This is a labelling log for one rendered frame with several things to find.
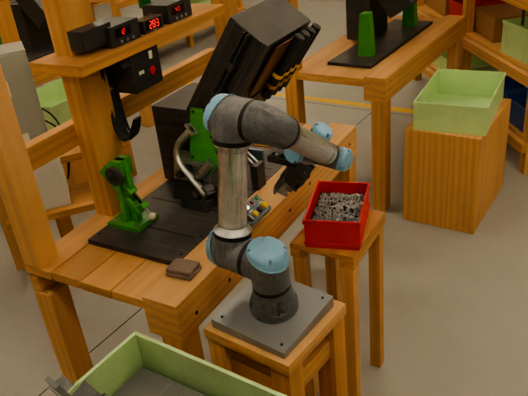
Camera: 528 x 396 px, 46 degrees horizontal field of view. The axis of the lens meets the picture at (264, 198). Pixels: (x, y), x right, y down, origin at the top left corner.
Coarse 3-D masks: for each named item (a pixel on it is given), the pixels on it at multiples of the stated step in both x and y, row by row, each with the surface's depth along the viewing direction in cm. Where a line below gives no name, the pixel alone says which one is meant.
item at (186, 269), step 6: (180, 258) 212; (174, 264) 209; (180, 264) 209; (186, 264) 208; (192, 264) 208; (198, 264) 209; (168, 270) 207; (174, 270) 206; (180, 270) 206; (186, 270) 205; (192, 270) 206; (198, 270) 208; (168, 276) 208; (174, 276) 206; (180, 276) 206; (186, 276) 205; (192, 276) 205
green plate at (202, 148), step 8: (192, 112) 241; (200, 112) 239; (192, 120) 242; (200, 120) 240; (200, 128) 241; (192, 136) 243; (200, 136) 241; (208, 136) 240; (192, 144) 244; (200, 144) 242; (208, 144) 240; (192, 152) 245; (200, 152) 243; (208, 152) 241; (192, 160) 246; (200, 160) 244
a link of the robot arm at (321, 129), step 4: (316, 124) 209; (320, 124) 209; (324, 124) 210; (312, 128) 209; (316, 128) 207; (320, 128) 208; (324, 128) 209; (328, 128) 210; (316, 132) 207; (320, 132) 207; (324, 132) 207; (328, 132) 208; (332, 132) 210; (324, 136) 207; (328, 136) 208; (328, 140) 209
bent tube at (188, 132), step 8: (192, 128) 242; (184, 136) 241; (176, 144) 244; (176, 152) 245; (176, 160) 246; (184, 168) 245; (192, 176) 245; (192, 184) 244; (200, 184) 244; (200, 192) 243
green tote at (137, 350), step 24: (144, 336) 174; (120, 360) 172; (144, 360) 179; (168, 360) 171; (192, 360) 164; (96, 384) 166; (120, 384) 174; (192, 384) 170; (216, 384) 163; (240, 384) 157
